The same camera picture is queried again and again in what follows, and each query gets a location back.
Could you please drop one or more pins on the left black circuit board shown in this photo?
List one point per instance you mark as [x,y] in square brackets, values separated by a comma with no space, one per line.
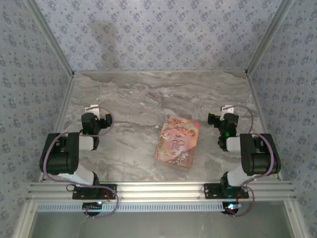
[92,207]

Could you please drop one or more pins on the aluminium side rail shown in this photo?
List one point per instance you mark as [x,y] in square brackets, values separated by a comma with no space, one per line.
[59,119]
[261,119]

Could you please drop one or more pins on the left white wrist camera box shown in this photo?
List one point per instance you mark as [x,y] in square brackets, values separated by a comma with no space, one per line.
[93,109]

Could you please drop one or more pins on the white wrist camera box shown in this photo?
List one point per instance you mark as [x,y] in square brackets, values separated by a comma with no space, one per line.
[93,109]
[229,109]

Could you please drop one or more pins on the black circuit board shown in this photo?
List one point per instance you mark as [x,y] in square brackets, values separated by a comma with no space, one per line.
[92,207]
[231,207]

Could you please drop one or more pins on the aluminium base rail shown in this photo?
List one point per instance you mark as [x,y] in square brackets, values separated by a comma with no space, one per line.
[161,191]

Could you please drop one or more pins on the aluminium corner post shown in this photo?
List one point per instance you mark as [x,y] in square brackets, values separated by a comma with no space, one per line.
[54,41]
[268,37]

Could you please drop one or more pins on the right black circuit board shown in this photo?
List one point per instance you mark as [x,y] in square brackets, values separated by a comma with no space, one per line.
[231,207]

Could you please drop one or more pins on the aluminium frame leg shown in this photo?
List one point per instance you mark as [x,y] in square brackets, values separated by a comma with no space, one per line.
[24,220]
[297,220]

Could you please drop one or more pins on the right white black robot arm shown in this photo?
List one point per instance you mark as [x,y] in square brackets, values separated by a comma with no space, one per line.
[262,158]

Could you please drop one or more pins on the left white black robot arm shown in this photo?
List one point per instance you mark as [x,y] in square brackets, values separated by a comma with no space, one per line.
[59,158]

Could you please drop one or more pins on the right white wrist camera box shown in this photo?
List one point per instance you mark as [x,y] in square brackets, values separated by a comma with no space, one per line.
[229,109]

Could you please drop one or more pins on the pink illustrated book box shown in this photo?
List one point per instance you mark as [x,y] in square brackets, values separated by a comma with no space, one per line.
[177,142]

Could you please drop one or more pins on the aluminium back rail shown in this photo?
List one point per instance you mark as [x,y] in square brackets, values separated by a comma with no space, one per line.
[161,72]

